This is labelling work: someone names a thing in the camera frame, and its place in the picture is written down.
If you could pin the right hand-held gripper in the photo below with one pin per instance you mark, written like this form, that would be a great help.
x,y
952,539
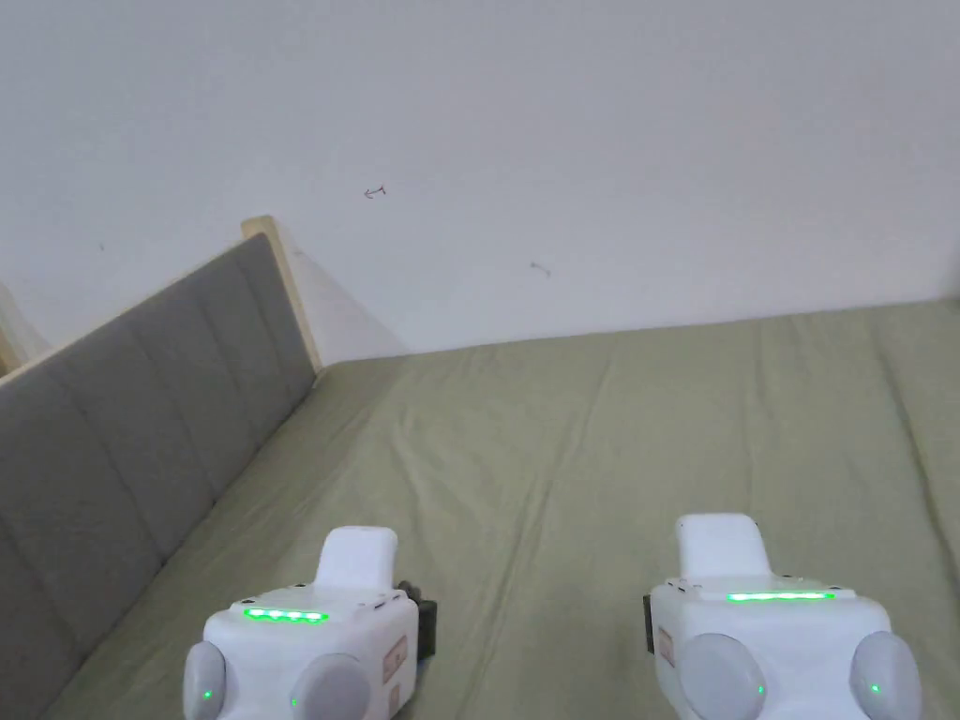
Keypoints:
x,y
780,645

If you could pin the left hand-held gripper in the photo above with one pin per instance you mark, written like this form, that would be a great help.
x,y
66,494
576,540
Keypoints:
x,y
322,645

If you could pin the bed with pale green sheet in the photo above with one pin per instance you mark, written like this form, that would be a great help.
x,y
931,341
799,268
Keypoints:
x,y
570,450

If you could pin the grey padded headboard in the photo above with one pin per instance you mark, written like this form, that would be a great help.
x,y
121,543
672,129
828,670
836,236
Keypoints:
x,y
127,420

